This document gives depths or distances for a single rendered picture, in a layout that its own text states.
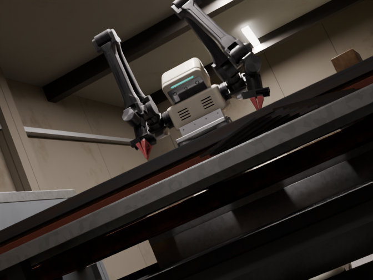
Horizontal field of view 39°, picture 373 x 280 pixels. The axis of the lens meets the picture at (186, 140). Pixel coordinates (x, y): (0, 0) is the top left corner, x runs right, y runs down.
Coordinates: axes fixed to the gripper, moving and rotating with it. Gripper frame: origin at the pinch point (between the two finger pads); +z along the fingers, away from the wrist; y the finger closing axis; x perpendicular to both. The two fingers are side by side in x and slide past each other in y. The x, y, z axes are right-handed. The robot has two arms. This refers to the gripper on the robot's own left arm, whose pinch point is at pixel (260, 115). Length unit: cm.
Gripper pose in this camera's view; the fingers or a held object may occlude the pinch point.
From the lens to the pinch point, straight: 192.2
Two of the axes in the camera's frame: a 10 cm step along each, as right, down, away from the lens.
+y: 9.7, -1.8, -1.9
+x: 2.0, 0.5, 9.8
